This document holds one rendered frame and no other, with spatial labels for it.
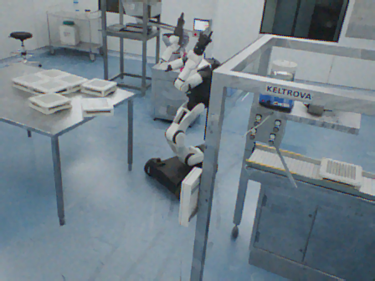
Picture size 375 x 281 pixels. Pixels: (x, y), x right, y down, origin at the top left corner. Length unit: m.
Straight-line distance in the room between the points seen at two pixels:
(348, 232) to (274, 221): 0.47
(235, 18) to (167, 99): 2.92
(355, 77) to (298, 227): 5.11
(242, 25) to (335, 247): 5.32
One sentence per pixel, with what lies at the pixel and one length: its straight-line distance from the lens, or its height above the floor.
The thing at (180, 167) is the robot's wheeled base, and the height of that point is 0.17.
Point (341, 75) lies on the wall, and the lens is 7.56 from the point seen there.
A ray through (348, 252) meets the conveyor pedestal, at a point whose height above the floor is 0.42.
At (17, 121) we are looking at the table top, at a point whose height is 0.88.
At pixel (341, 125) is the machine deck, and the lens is 2.32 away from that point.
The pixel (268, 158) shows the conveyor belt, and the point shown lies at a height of 0.89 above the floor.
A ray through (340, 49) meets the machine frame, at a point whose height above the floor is 1.67.
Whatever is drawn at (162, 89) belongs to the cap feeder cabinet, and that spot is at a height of 0.49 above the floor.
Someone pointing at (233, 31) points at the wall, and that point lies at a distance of 7.48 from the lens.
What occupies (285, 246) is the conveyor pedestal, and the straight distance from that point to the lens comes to 2.93.
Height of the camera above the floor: 2.16
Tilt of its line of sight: 27 degrees down
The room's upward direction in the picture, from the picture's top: 5 degrees clockwise
